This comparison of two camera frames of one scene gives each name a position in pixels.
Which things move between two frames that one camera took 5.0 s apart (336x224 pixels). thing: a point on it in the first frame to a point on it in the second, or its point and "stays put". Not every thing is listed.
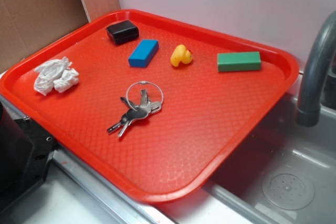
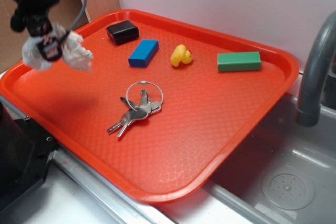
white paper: x=55 y=73 to x=74 y=54
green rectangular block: x=232 y=62 stays put
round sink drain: x=288 y=191 stays put
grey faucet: x=308 y=111 stays put
